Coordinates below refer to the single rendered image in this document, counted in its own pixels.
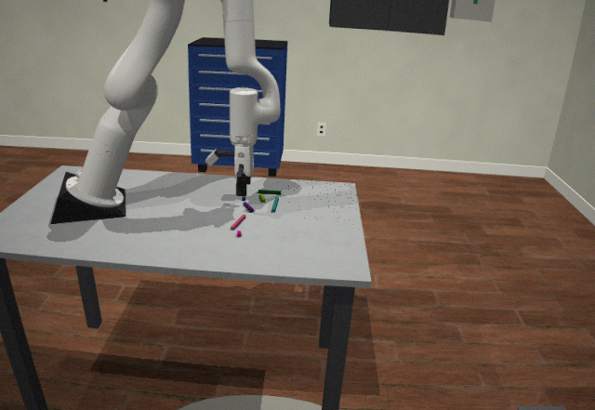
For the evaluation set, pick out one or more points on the pink rod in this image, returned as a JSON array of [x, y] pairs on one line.
[[237, 222]]

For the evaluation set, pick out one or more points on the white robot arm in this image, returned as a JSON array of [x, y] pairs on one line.
[[125, 89]]

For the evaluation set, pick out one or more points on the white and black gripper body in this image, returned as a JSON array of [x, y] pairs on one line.
[[244, 155]]

